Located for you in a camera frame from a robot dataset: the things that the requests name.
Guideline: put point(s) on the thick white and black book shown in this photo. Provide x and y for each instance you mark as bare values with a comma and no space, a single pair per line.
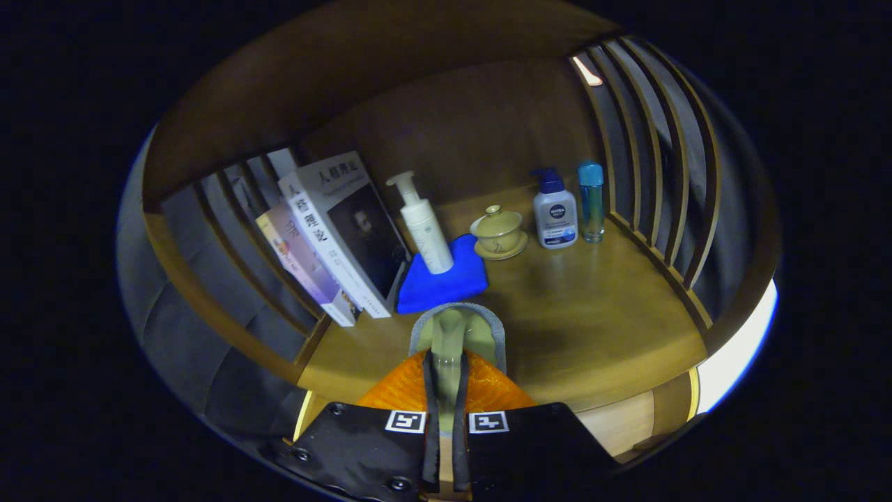
362,230

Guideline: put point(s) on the white bottle with blue cap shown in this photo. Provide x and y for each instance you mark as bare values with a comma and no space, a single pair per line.
555,216

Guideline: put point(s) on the blue folded cloth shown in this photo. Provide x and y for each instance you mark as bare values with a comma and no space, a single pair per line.
446,286

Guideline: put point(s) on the white board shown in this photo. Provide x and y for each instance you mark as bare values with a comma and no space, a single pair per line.
739,355

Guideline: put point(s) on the teal slim bottle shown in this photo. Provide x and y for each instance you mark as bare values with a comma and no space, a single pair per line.
591,202

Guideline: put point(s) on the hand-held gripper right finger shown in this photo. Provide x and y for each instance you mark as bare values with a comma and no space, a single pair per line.
461,446

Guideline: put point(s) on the brown wooden cabinet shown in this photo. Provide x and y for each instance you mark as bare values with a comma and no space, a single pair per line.
474,132

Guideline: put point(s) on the white pump bottle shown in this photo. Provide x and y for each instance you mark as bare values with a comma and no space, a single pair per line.
428,233

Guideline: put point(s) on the purple book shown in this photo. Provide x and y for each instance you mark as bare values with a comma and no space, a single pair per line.
306,268

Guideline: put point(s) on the thin white book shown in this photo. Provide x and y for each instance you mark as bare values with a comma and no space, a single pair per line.
284,185

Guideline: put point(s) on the wooden countertop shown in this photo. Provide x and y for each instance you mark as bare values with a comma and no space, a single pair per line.
592,314

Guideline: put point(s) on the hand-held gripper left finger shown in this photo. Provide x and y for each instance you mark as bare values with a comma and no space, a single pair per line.
431,446

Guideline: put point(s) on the yellow-green lidded teacup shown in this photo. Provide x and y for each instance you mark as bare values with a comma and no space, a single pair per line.
496,230

